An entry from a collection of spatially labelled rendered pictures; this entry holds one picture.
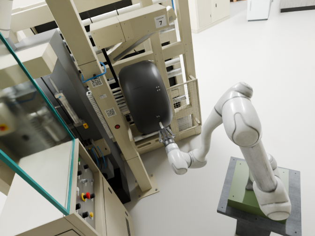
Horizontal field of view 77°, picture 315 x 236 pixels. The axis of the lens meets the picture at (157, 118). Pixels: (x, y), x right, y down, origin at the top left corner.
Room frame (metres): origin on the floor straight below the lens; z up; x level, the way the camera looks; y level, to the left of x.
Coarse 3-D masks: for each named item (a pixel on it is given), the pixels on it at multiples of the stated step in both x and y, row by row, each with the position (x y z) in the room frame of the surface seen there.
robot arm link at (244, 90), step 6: (234, 84) 0.76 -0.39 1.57; (240, 84) 0.72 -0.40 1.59; (246, 84) 0.72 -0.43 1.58; (228, 90) 0.75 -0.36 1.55; (234, 90) 0.72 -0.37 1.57; (240, 90) 0.70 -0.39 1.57; (246, 90) 0.69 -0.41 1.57; (252, 90) 0.70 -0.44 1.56; (222, 96) 0.76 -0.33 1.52; (228, 96) 0.70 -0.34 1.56; (234, 96) 0.68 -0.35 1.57; (240, 96) 0.67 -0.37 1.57; (246, 96) 0.67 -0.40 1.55; (222, 102) 0.71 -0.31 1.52; (216, 108) 0.75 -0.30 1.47
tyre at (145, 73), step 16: (144, 64) 1.45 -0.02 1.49; (128, 80) 1.32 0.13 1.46; (144, 80) 1.30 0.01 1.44; (160, 80) 1.30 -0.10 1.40; (128, 96) 1.24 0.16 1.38; (144, 96) 1.21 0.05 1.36; (160, 96) 1.21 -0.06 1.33; (144, 112) 1.16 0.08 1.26; (160, 112) 1.17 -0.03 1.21; (144, 128) 1.17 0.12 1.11
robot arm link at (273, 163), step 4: (268, 156) 0.69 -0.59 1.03; (272, 156) 0.69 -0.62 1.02; (272, 160) 0.66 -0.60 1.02; (272, 164) 0.64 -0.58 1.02; (276, 164) 0.64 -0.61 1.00; (272, 168) 0.62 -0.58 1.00; (276, 168) 0.63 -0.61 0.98; (276, 172) 0.60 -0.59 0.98; (252, 176) 0.65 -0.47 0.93; (252, 180) 0.64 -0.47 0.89
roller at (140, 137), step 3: (168, 126) 1.32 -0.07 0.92; (153, 132) 1.30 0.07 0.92; (156, 132) 1.30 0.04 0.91; (141, 135) 1.30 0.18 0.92; (144, 135) 1.30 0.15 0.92; (147, 135) 1.29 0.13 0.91; (150, 135) 1.29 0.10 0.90; (135, 138) 1.29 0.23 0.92; (138, 138) 1.29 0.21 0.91; (141, 138) 1.28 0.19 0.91; (144, 138) 1.29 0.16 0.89; (135, 141) 1.28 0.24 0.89
